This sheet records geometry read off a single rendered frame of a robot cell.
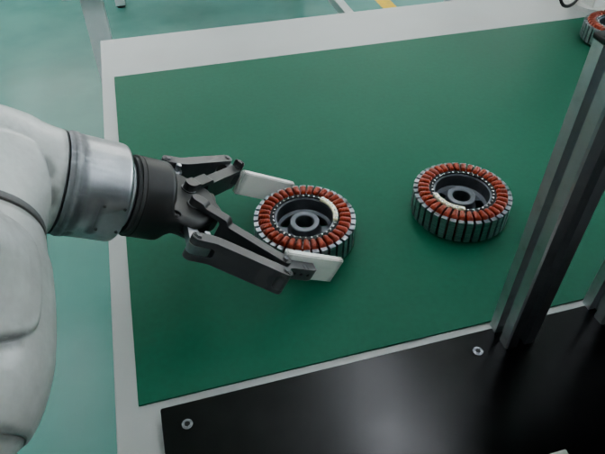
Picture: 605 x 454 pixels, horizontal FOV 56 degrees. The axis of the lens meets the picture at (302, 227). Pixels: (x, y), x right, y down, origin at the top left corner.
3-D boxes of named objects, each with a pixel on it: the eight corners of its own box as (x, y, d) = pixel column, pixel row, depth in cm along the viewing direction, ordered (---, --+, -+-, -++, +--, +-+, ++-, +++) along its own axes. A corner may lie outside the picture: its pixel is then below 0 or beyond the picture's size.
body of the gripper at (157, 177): (103, 198, 56) (189, 213, 61) (115, 256, 50) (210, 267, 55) (127, 134, 52) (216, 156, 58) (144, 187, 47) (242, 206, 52)
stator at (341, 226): (275, 286, 59) (274, 262, 57) (242, 220, 67) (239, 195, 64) (371, 258, 62) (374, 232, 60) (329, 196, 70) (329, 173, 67)
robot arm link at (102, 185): (45, 257, 47) (116, 265, 50) (76, 167, 43) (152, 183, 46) (39, 192, 53) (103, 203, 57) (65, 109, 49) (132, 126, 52)
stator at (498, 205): (442, 172, 74) (446, 148, 71) (522, 210, 68) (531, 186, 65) (391, 214, 67) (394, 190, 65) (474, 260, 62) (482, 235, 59)
